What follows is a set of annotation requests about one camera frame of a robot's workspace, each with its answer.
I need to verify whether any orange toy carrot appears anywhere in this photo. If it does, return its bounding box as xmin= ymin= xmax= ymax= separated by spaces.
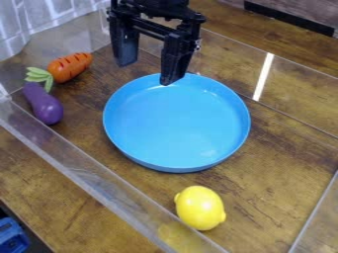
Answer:
xmin=26 ymin=52 xmax=93 ymax=92

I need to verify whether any yellow toy lemon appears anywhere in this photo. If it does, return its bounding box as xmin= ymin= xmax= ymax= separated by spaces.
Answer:
xmin=174 ymin=186 xmax=228 ymax=231

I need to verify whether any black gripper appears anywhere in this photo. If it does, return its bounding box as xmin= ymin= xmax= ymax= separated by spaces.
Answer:
xmin=107 ymin=0 xmax=206 ymax=86

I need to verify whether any white translucent curtain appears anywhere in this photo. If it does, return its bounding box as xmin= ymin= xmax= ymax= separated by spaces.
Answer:
xmin=0 ymin=0 xmax=109 ymax=61

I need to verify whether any purple toy eggplant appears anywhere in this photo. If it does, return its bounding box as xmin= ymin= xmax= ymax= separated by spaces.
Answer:
xmin=23 ymin=82 xmax=63 ymax=126

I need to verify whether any clear acrylic enclosure wall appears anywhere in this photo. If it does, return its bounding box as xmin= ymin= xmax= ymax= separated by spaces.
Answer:
xmin=0 ymin=0 xmax=338 ymax=253

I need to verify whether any blue plastic object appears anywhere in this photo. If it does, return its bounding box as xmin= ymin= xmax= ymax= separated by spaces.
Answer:
xmin=0 ymin=217 xmax=31 ymax=253

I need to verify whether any blue round tray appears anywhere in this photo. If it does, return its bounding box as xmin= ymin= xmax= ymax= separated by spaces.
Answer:
xmin=103 ymin=74 xmax=252 ymax=173

